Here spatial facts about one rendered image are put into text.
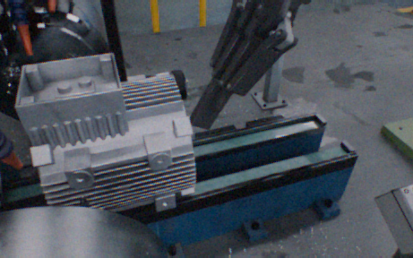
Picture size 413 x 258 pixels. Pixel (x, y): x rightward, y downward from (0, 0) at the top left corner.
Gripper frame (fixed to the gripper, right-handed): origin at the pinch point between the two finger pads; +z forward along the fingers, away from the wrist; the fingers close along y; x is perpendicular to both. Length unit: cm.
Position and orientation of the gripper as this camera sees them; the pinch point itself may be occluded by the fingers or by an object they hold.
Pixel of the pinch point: (210, 105)
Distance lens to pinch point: 45.7
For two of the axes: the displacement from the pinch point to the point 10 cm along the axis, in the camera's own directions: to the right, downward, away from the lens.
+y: 3.2, 6.0, -7.3
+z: -4.7, 7.7, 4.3
